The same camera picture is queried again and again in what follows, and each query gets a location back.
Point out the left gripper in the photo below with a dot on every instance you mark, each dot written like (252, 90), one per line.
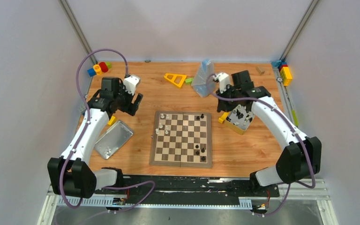
(130, 103)

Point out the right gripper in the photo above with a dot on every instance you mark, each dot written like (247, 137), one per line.
(223, 106)

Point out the yellow tin with chess pieces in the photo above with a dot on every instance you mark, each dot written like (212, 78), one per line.
(239, 119)

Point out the wooden chess board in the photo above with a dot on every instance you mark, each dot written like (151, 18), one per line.
(182, 139)

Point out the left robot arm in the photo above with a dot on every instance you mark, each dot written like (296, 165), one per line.
(70, 173)

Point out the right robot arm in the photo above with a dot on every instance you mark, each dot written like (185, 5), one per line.
(301, 154)

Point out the yellow arch block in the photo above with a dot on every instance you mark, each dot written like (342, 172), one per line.
(223, 117)

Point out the small yellow block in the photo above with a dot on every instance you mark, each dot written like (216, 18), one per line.
(112, 120)

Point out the silver tin lid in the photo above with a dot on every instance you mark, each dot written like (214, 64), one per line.
(113, 139)

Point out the green block by bag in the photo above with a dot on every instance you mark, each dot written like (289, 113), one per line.
(188, 80)

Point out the brown wooden block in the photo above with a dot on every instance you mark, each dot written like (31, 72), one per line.
(260, 70)

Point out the colourful cylinder blocks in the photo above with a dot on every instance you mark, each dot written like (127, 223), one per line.
(99, 69)

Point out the yellow triangle block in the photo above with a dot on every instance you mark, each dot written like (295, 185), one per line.
(175, 79)

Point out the stacked duplo bricks corner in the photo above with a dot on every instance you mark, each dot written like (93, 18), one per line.
(284, 71)

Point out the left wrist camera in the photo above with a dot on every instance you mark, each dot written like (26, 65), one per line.
(131, 82)

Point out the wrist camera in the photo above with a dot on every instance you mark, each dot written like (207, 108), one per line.
(131, 82)
(223, 80)

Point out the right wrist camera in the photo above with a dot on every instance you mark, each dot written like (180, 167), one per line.
(223, 80)

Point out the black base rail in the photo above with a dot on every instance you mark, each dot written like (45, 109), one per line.
(186, 190)

